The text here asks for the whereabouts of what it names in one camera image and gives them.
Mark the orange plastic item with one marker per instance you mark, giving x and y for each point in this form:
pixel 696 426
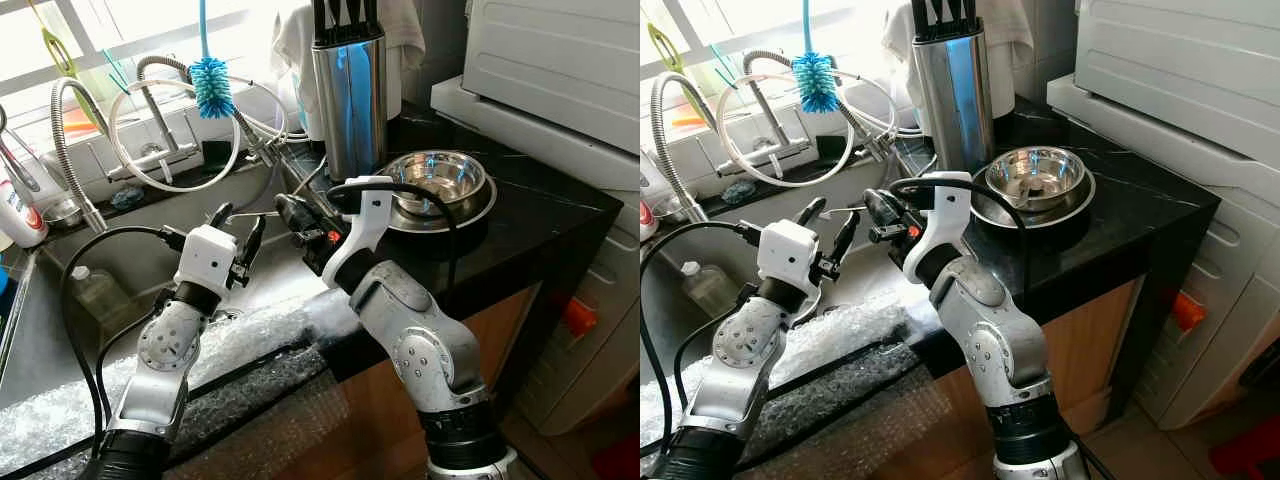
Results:
pixel 85 120
pixel 688 120

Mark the green hanging kitchen tool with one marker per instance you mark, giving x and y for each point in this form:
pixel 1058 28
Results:
pixel 665 50
pixel 58 55

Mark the white towel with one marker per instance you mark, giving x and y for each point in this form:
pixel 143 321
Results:
pixel 290 50
pixel 1010 40

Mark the orange plastic clip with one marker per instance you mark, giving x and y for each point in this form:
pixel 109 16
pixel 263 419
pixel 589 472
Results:
pixel 1188 311
pixel 580 316

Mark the blue-green scrub sponge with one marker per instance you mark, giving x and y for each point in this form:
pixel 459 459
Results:
pixel 128 198
pixel 741 193

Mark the white washing machine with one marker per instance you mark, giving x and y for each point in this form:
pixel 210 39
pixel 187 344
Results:
pixel 550 60
pixel 1170 60

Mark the steel kitchen sink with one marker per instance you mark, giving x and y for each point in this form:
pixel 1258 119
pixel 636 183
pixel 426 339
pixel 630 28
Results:
pixel 140 252
pixel 720 240

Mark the small steel cup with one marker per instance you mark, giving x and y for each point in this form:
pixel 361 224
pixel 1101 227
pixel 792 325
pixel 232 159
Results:
pixel 65 214
pixel 675 212

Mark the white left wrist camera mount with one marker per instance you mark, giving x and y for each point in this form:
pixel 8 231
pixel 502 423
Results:
pixel 788 255
pixel 205 260

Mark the red plastic stool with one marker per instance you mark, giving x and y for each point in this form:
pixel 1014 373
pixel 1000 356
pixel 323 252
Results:
pixel 1245 462

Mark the steel knife block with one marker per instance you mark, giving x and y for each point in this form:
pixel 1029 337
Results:
pixel 350 110
pixel 955 100

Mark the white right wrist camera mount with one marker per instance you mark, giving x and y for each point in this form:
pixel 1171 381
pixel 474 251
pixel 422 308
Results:
pixel 365 225
pixel 950 220

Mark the wooden cabinet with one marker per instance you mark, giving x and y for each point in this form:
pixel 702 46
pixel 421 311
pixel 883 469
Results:
pixel 505 335
pixel 1090 350

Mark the white soap bottle red pump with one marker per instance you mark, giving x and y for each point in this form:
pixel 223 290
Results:
pixel 20 215
pixel 646 218

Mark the wide shallow steel dish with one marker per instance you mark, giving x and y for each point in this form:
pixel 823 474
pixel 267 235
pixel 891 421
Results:
pixel 1080 205
pixel 475 212

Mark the steel spoon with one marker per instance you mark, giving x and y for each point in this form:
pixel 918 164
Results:
pixel 265 211
pixel 848 208

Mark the blue bottle brush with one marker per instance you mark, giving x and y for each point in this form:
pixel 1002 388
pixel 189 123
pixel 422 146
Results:
pixel 212 90
pixel 815 82

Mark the clear bubble wrap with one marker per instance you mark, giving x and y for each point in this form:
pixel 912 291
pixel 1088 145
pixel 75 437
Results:
pixel 260 335
pixel 860 330

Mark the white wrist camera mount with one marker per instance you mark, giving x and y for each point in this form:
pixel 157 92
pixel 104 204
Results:
pixel 365 225
pixel 788 255
pixel 950 220
pixel 205 260

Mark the clear plastic bottle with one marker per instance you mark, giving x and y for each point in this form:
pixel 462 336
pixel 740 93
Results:
pixel 100 295
pixel 710 290

